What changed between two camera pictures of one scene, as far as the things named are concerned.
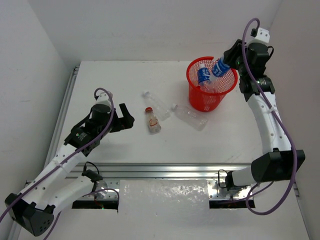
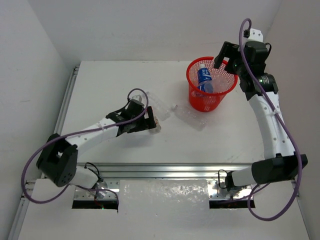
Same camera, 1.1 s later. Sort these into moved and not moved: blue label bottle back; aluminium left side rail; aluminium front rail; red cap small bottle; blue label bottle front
Moved: blue label bottle back
Not moved: blue label bottle front; red cap small bottle; aluminium left side rail; aluminium front rail
